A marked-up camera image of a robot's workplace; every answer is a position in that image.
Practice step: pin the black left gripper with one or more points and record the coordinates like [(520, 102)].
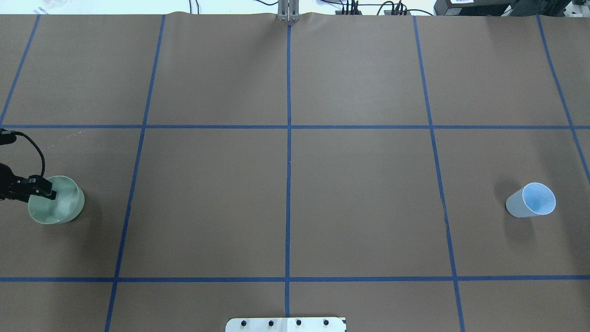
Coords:
[(18, 187)]

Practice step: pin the mint green bowl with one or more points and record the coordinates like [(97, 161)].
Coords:
[(67, 205)]

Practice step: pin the light blue plastic cup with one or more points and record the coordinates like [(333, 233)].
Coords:
[(535, 199)]

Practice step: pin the brown paper table mat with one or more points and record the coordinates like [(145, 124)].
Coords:
[(236, 166)]

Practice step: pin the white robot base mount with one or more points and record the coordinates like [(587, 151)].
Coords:
[(287, 324)]

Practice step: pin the aluminium frame post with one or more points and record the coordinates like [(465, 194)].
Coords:
[(288, 10)]

